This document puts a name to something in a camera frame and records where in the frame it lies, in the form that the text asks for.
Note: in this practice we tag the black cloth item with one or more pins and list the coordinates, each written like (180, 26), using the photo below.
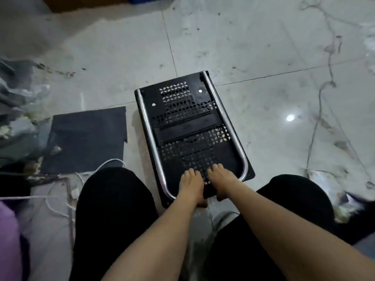
(361, 213)

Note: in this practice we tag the person's left hand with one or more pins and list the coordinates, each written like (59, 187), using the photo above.
(191, 188)

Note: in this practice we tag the black perforated panel chrome frame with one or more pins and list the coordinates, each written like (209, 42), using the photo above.
(187, 125)

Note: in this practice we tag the black flat mat sheet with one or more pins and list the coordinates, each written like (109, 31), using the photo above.
(85, 140)

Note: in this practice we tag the person's right hand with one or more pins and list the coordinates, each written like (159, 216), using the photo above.
(227, 184)

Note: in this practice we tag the person's left thumb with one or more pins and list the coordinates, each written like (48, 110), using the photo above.
(203, 203)

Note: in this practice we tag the crumpled white paper scrap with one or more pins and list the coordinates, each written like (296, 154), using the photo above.
(323, 181)

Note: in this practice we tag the person's left forearm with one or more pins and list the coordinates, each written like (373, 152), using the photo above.
(152, 239)

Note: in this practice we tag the brown wooden furniture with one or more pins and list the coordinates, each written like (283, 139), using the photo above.
(85, 2)

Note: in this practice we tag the person's right forearm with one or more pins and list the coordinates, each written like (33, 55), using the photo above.
(293, 234)

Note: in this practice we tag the person's right thumb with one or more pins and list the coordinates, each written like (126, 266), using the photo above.
(221, 197)

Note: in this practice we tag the purple cloth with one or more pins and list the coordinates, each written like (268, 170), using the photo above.
(8, 242)

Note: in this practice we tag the person's black trousers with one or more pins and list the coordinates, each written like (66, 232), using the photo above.
(114, 219)

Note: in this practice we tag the pile of clear plastic bags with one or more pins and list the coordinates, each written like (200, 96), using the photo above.
(17, 114)

